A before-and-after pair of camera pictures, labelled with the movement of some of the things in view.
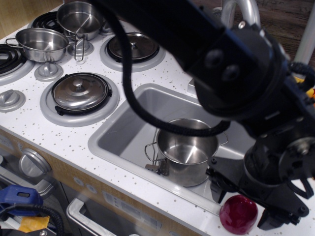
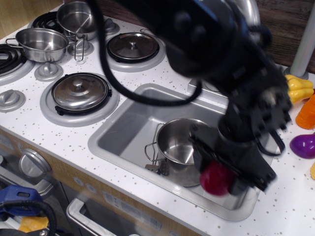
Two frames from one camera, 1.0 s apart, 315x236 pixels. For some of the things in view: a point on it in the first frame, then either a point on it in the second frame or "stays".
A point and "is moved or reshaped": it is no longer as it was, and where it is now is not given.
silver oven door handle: x=74 y=214 stays
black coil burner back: x=48 y=20 stays
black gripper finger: x=218 y=192 -> x=201 y=159
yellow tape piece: x=32 y=223 stays
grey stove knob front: x=11 y=100 stays
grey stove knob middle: x=48 y=72 stays
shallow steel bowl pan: x=41 y=44 stays
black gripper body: x=270 y=167 -> x=243 y=157
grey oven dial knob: x=31 y=164 stays
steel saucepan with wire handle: x=81 y=21 stays
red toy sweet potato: x=238 y=214 is moved or reshaped
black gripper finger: x=270 y=220 -> x=236 y=187
